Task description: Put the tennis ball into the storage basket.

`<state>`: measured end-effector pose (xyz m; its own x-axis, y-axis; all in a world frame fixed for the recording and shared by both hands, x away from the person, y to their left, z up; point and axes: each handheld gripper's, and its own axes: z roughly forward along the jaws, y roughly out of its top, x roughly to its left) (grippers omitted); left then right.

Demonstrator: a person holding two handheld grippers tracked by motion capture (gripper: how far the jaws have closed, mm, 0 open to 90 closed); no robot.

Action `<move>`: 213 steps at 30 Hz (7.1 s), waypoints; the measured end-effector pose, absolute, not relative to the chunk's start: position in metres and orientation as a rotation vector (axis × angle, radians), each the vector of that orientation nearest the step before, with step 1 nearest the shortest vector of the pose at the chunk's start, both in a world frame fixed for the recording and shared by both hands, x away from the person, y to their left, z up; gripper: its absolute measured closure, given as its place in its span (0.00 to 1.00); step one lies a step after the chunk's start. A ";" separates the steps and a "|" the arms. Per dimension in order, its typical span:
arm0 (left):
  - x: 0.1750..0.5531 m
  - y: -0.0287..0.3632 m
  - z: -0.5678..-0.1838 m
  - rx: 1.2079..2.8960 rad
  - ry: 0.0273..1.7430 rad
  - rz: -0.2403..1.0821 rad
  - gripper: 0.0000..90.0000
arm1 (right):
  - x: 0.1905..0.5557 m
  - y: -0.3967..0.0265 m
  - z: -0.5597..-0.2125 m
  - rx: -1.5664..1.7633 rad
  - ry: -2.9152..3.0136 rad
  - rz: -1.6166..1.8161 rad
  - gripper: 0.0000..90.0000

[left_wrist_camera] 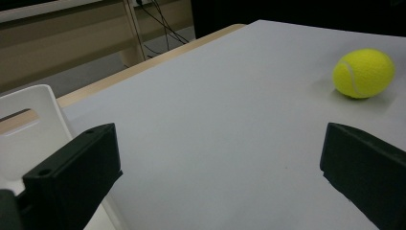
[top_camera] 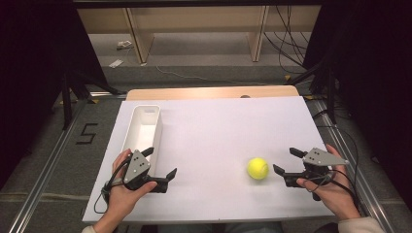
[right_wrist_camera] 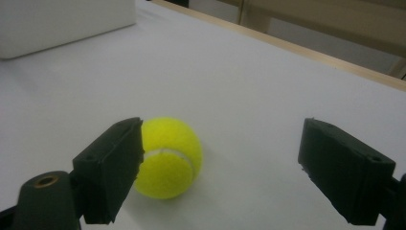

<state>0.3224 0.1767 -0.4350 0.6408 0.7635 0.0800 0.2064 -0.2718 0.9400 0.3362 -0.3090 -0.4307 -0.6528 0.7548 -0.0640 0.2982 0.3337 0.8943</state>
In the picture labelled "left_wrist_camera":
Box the black curtain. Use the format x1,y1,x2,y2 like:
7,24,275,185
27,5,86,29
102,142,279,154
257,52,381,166
191,0,406,38

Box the white table sheet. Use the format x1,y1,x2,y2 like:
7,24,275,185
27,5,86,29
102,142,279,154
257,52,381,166
61,19,406,230

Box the yellow tennis ball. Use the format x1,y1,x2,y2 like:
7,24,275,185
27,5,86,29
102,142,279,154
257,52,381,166
331,47,396,100

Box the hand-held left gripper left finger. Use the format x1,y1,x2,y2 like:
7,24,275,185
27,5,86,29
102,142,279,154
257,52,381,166
15,123,124,230

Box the black hanging cables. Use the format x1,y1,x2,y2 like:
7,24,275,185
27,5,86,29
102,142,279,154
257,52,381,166
135,0,190,60

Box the white plastic tray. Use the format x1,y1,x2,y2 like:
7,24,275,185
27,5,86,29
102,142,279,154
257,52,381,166
0,83,128,230

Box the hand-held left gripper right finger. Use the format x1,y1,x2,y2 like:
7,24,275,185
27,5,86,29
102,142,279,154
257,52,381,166
320,122,406,230

